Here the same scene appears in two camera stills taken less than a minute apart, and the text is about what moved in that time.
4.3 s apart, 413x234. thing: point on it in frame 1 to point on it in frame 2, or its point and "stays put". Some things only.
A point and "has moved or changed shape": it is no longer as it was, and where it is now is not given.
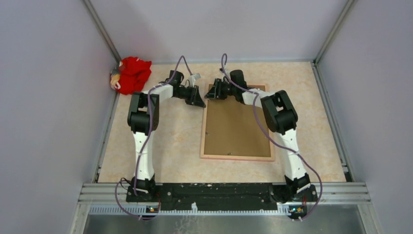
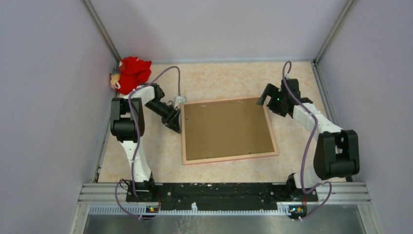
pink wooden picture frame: (271, 159) to (244, 156)
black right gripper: (215, 92) to (271, 90)
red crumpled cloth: (134, 73) stays put
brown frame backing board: (232, 130) has moved or changed shape
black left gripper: (195, 98) to (172, 123)
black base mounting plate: (220, 195) stays put
